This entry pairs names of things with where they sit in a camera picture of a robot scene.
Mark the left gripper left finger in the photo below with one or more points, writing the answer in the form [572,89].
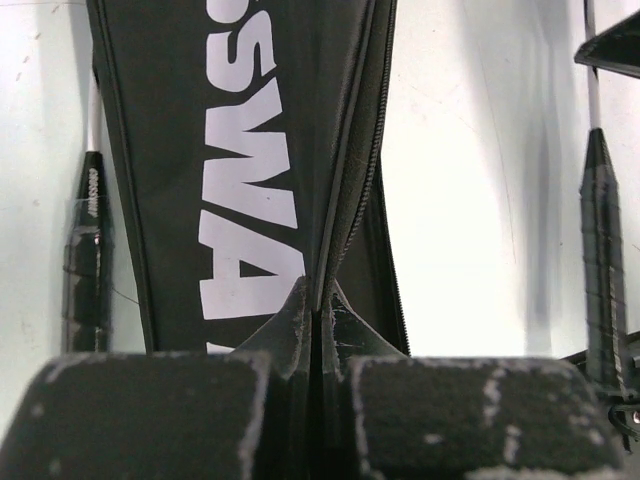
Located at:
[171,415]

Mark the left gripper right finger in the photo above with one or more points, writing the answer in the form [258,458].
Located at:
[459,418]

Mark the black racket bag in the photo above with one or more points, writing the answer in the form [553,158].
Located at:
[246,139]

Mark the white badminton racket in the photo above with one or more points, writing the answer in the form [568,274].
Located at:
[86,320]
[606,358]

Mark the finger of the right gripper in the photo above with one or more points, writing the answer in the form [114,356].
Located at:
[616,49]

